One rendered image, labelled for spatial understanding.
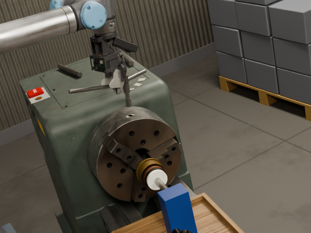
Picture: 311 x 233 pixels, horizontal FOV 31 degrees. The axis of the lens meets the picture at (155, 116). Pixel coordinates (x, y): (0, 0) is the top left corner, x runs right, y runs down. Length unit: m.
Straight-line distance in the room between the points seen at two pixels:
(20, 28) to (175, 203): 0.66
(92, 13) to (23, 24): 0.19
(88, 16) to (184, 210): 0.63
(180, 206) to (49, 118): 0.61
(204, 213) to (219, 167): 1.93
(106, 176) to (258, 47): 2.68
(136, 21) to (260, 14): 1.48
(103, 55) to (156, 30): 3.69
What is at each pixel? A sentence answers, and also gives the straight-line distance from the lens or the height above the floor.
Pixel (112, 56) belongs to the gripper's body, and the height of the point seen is 1.48.
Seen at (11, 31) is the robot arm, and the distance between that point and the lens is 1.50.
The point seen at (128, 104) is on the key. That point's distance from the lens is 1.89.
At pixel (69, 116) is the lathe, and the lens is 2.01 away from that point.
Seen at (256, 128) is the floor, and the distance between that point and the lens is 4.27.
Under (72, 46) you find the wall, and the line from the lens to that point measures 5.07.
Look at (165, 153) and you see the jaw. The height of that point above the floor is 1.11.
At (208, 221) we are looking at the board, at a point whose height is 0.88.
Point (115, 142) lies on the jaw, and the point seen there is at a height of 1.19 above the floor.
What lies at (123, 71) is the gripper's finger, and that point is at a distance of 1.79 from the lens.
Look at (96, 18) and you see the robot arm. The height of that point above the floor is 1.65.
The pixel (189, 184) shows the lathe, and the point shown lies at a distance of 2.25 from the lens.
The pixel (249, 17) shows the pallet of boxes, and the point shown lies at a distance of 4.36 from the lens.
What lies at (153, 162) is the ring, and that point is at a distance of 1.84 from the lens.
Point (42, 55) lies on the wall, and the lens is 4.99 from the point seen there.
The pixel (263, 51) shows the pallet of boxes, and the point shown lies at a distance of 4.37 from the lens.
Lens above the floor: 2.03
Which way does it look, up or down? 25 degrees down
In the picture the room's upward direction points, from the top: 13 degrees counter-clockwise
